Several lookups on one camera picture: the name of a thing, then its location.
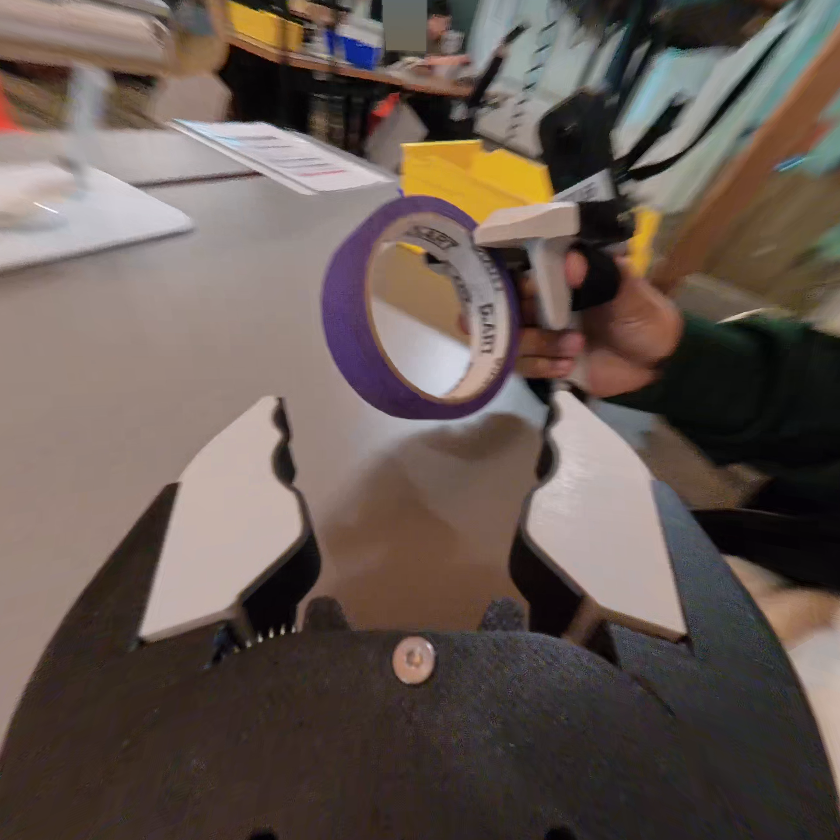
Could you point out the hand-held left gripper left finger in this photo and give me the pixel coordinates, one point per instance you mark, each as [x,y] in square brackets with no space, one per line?
[223,525]

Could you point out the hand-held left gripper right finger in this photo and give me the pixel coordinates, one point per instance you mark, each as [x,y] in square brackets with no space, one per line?
[604,525]

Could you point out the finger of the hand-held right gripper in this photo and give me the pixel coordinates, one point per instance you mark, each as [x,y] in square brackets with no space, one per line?
[525,223]

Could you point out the yellow plastic bin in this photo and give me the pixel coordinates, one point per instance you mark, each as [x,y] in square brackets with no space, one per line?
[472,177]

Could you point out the purple masking tape roll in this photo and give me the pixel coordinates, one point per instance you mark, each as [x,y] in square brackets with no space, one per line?
[344,315]

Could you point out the person's right forearm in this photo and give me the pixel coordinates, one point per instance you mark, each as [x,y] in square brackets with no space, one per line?
[754,387]

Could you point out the person's right hand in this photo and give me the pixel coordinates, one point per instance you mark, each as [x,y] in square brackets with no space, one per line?
[630,341]

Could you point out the dark green jacket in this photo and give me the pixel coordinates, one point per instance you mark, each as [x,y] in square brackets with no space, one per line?
[787,538]

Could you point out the laminated paper sheet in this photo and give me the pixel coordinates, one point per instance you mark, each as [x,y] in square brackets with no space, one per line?
[289,157]

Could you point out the yellow storage bin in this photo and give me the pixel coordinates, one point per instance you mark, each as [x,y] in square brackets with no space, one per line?
[262,23]

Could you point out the white monitor stand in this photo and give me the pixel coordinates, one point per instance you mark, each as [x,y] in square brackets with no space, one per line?
[98,216]

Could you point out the wooden post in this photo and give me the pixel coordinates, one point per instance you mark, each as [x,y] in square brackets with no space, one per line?
[754,170]

